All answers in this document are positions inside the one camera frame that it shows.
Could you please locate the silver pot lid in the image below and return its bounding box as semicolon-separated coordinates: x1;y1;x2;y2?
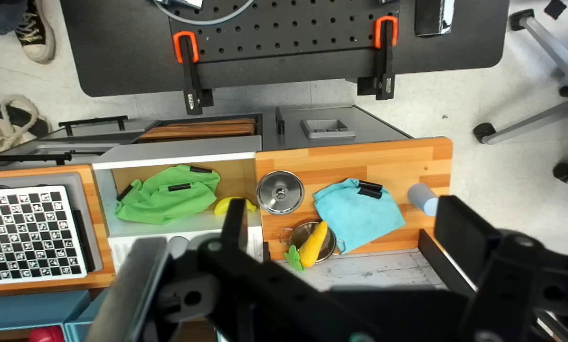
256;171;305;215

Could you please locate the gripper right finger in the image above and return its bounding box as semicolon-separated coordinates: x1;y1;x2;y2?
435;195;568;342

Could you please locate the blue storage bin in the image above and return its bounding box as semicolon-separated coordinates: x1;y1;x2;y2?
0;289;110;342

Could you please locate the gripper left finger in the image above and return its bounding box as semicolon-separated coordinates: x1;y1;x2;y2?
156;199;384;342

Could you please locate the blue towel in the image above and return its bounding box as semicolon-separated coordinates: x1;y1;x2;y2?
312;179;406;254

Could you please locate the silver metal block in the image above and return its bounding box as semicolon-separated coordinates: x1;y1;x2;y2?
414;0;456;37

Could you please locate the small silver pot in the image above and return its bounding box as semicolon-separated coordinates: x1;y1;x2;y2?
279;220;346;265

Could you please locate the orange and black clamp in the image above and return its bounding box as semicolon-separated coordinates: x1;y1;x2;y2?
357;16;399;101
172;31;214;115

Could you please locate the black door handle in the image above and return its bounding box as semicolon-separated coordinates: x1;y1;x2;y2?
58;115;129;137
0;152;73;171

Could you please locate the toy carrot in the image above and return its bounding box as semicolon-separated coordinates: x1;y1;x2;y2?
285;221;329;272

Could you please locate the toy kitchen sink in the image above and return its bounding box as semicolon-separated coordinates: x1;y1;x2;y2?
93;152;264;240

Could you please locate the yellow toy banana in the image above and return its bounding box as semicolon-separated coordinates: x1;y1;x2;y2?
213;196;257;216

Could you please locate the light blue cylinder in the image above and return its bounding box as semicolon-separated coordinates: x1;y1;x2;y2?
407;183;439;217

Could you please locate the checkered calibration board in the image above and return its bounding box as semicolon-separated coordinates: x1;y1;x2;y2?
0;185;88;285

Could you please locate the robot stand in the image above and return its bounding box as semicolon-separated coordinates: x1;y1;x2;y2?
59;0;511;98

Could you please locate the person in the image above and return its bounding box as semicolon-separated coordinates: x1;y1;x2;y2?
0;0;56;65

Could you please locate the toy kitchen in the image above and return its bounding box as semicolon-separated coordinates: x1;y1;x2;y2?
0;104;474;342

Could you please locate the red toy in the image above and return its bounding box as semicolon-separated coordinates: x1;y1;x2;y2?
28;325;66;342

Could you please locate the green towel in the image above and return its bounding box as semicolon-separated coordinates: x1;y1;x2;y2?
115;164;221;225

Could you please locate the office chair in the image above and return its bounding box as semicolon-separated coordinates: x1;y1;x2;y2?
473;0;568;187

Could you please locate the white tote bag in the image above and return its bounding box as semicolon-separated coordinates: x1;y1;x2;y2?
0;94;53;156

